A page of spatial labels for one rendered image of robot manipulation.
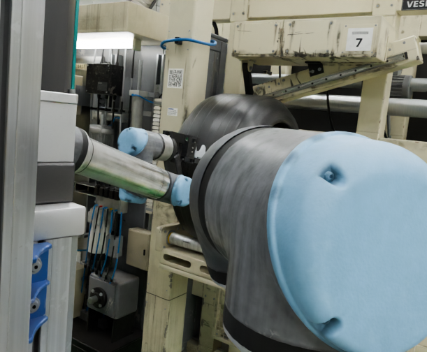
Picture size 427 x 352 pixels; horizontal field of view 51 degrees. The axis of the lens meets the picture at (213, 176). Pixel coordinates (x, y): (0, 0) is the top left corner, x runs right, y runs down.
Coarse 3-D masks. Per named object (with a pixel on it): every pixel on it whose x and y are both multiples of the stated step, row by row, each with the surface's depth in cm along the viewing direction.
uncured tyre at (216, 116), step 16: (224, 96) 161; (240, 96) 159; (256, 96) 157; (192, 112) 157; (208, 112) 153; (224, 112) 150; (240, 112) 148; (256, 112) 149; (272, 112) 154; (288, 112) 164; (192, 128) 152; (208, 128) 149; (224, 128) 146; (240, 128) 144; (288, 128) 168; (208, 144) 146; (192, 176) 148; (176, 208) 156; (192, 224) 157
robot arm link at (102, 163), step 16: (80, 144) 83; (96, 144) 88; (80, 160) 83; (96, 160) 87; (112, 160) 90; (128, 160) 95; (96, 176) 90; (112, 176) 92; (128, 176) 95; (144, 176) 98; (160, 176) 103; (176, 176) 109; (144, 192) 102; (160, 192) 104; (176, 192) 106
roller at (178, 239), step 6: (174, 234) 171; (180, 234) 171; (168, 240) 172; (174, 240) 170; (180, 240) 168; (186, 240) 167; (192, 240) 166; (180, 246) 169; (186, 246) 167; (192, 246) 165; (198, 246) 164
